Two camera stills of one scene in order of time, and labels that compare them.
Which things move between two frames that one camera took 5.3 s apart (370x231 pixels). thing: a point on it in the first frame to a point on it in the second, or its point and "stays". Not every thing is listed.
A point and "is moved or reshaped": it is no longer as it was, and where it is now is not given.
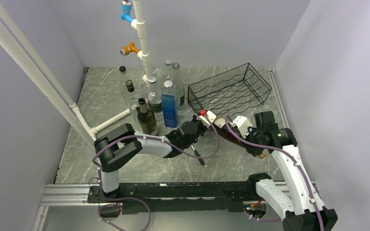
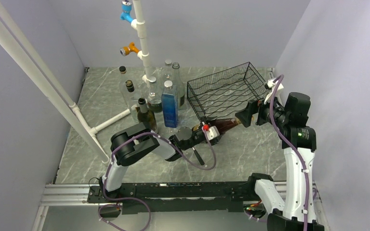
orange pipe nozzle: x=126 y=50 stays
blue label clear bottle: x=169 y=100 stays
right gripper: x=254 y=151 to x=253 y=107
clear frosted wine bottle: x=180 y=87 stays
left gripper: x=204 y=128 to x=215 y=140
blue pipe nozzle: x=126 y=7 stays
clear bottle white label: x=126 y=96 stays
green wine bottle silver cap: x=147 y=119 stays
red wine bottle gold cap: x=224 y=131 is moved or reshaped
